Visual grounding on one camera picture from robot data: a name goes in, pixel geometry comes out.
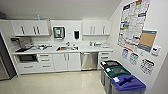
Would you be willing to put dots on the black coffee machine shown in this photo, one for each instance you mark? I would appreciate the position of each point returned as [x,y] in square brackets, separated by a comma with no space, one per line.
[16,42]

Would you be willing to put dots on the dish soap bottle yellow cap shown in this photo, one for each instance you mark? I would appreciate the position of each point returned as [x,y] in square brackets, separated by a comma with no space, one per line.
[91,44]

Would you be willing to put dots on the white wall thermostat box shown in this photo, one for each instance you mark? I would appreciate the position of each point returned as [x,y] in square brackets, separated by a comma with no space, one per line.
[156,50]

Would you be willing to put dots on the narrow white drawer unit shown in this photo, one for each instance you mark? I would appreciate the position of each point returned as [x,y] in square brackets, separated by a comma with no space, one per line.
[105,57]

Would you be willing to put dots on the large colourful wall poster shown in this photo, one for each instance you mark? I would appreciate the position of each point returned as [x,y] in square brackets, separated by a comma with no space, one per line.
[131,23]

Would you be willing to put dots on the teal bottle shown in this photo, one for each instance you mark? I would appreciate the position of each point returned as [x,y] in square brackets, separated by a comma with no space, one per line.
[38,17]

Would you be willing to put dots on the chrome sink faucet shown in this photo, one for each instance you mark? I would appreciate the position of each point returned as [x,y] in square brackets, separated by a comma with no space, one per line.
[68,44]

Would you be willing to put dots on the stainless steel refrigerator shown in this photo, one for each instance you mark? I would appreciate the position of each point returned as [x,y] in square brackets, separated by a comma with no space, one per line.
[5,63]

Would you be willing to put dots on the stainless steel dishwasher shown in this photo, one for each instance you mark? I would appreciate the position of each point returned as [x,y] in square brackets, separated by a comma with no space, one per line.
[89,61]

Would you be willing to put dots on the white two-door sink cabinet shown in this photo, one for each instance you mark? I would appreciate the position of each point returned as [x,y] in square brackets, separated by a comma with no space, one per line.
[66,62]

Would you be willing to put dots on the steel paper towel dispenser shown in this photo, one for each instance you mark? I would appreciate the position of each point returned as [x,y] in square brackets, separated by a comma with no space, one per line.
[59,33]

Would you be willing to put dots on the black soap dispenser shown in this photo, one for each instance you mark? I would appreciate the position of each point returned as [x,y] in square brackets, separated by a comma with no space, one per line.
[76,35]

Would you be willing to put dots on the black built-in microwave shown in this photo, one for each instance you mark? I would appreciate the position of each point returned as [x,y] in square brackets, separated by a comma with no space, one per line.
[27,58]

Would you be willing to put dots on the stainless steel sink basin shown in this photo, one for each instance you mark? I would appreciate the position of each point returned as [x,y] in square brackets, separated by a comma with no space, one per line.
[65,48]

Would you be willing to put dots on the white wall cabinet four doors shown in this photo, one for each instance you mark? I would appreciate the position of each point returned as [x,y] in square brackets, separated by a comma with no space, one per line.
[30,28]

